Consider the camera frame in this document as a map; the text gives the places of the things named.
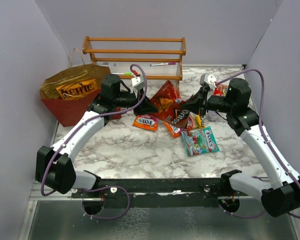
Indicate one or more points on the gold kettle chips bag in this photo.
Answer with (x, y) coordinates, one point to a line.
(67, 76)

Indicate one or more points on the teal Fox's mint candy bag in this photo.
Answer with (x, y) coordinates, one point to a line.
(199, 142)

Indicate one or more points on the wooden shelf rack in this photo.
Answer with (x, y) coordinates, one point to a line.
(118, 53)

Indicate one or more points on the orange Fox's candy bag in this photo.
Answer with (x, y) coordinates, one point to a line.
(146, 122)

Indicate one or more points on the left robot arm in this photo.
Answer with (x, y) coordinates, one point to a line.
(55, 164)

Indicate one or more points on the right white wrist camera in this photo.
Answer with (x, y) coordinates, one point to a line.
(208, 81)

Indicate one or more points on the purple marker pen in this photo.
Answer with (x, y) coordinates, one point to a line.
(162, 64)

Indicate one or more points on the yellow M&M's packet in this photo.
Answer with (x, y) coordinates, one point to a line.
(200, 121)

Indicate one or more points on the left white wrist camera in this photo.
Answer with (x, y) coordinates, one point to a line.
(137, 84)

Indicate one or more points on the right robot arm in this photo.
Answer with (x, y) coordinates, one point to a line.
(281, 194)

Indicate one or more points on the orange honey dijon chips bag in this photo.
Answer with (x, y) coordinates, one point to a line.
(77, 89)

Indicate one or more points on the red Doritos bag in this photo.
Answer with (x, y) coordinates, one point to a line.
(167, 100)

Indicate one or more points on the small red snack bag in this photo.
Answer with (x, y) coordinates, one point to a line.
(220, 90)

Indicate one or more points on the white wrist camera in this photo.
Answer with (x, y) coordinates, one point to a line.
(137, 84)
(208, 81)

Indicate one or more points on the red paper bag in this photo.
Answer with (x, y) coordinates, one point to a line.
(69, 112)

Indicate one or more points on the small grey cup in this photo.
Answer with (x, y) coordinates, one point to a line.
(212, 116)

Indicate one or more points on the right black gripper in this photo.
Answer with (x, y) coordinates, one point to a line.
(196, 102)

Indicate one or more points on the Fox's fruits candy bag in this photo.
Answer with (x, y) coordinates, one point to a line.
(177, 132)

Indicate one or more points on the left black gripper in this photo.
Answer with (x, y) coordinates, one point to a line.
(146, 107)

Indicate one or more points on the green marker pen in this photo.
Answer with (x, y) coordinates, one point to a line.
(123, 73)

